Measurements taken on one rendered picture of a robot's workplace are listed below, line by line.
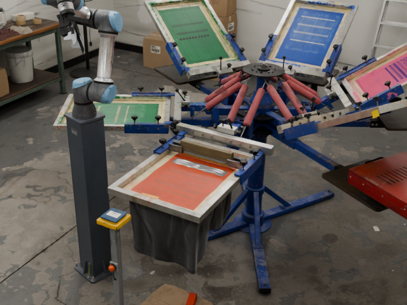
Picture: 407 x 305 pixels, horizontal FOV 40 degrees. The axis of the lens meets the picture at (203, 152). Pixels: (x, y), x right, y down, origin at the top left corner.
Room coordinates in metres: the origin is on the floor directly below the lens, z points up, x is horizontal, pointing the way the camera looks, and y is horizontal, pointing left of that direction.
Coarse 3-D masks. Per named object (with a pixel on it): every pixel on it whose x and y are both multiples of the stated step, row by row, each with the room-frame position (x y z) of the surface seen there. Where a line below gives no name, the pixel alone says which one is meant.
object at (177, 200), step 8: (224, 168) 3.00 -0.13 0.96; (232, 168) 3.00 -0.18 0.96; (208, 176) 2.90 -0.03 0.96; (216, 176) 2.90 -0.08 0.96; (224, 176) 2.90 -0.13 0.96; (216, 184) 2.81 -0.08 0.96; (200, 192) 2.71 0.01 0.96; (208, 192) 2.71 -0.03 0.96; (168, 200) 2.62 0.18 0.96; (176, 200) 2.62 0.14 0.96; (184, 200) 2.62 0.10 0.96; (192, 200) 2.62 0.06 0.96; (200, 200) 2.63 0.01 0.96; (192, 208) 2.55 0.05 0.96
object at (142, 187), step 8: (168, 160) 3.08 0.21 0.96; (192, 160) 3.09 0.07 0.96; (200, 160) 3.09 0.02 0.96; (160, 168) 2.98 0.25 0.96; (184, 168) 2.99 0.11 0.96; (192, 168) 2.99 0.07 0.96; (152, 176) 2.88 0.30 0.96; (144, 184) 2.79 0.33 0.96; (144, 192) 2.70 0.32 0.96; (152, 192) 2.70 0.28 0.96; (160, 192) 2.70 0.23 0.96; (168, 192) 2.70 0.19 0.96
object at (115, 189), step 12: (204, 144) 3.25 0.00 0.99; (156, 156) 3.07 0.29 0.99; (240, 156) 3.13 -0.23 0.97; (252, 156) 3.10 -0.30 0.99; (144, 168) 2.94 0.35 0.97; (120, 180) 2.76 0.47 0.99; (108, 192) 2.68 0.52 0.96; (120, 192) 2.64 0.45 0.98; (132, 192) 2.64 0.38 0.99; (228, 192) 2.71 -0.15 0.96; (144, 204) 2.57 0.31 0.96; (156, 204) 2.53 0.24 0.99; (168, 204) 2.53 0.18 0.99; (216, 204) 2.58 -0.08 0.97; (180, 216) 2.46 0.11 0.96; (192, 216) 2.43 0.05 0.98; (204, 216) 2.46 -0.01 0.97
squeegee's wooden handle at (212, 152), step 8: (184, 144) 3.14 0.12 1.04; (192, 144) 3.12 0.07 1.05; (200, 144) 3.11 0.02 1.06; (192, 152) 3.11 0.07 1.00; (200, 152) 3.09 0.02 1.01; (208, 152) 3.06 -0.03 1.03; (216, 152) 3.04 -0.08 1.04; (224, 152) 3.01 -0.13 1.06; (232, 152) 3.00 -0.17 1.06; (224, 160) 3.01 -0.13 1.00
